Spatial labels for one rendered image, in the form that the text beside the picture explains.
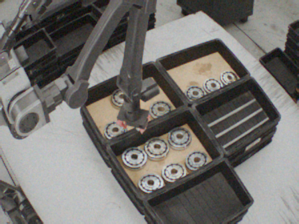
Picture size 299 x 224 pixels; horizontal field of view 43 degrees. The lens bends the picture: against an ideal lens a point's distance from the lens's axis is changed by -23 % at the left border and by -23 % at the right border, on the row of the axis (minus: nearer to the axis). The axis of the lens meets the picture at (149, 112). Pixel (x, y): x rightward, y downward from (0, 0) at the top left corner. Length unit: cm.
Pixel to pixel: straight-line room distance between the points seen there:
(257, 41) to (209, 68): 156
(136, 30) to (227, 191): 85
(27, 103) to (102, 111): 84
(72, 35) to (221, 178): 169
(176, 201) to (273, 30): 251
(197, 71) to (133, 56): 84
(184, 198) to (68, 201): 55
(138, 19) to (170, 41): 122
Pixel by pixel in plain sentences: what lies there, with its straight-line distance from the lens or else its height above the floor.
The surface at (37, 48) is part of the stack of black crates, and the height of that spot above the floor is 49.
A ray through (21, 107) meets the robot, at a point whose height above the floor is 150.
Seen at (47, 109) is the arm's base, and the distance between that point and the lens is 138.
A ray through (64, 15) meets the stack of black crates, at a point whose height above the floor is 50.
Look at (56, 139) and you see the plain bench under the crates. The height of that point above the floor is 70.
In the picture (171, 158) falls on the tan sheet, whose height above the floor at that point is 83.
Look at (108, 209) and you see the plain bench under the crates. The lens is 201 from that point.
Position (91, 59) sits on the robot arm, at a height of 153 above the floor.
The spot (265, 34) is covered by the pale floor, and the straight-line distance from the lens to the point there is 394.
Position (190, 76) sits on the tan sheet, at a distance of 226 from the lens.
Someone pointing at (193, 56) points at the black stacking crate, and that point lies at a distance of 231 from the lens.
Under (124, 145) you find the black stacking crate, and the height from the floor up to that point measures 89.
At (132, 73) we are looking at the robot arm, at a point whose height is 139.
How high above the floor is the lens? 254
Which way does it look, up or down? 54 degrees down
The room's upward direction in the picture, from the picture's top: 1 degrees clockwise
